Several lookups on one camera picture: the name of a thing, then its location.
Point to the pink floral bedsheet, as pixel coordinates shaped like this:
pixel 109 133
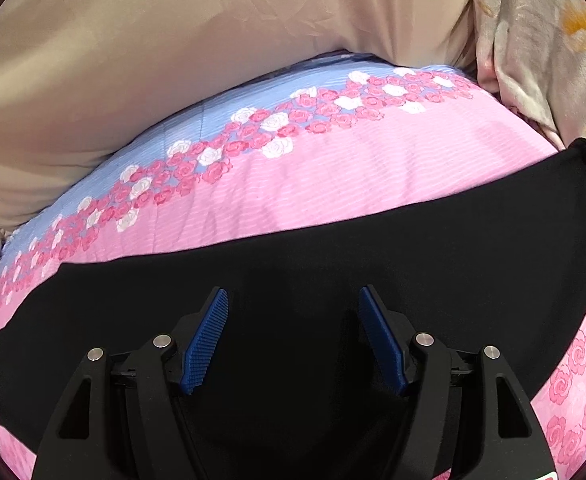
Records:
pixel 353 160

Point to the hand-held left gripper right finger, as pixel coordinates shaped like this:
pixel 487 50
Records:
pixel 380 332

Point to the pale floral fleece blanket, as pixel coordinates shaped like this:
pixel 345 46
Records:
pixel 528 45

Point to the black pants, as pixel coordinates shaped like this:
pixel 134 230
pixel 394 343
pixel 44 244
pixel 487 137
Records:
pixel 298 265

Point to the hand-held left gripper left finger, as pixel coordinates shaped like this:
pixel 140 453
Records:
pixel 205 330

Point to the beige cloth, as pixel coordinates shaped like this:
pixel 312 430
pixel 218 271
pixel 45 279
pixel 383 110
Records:
pixel 173 60

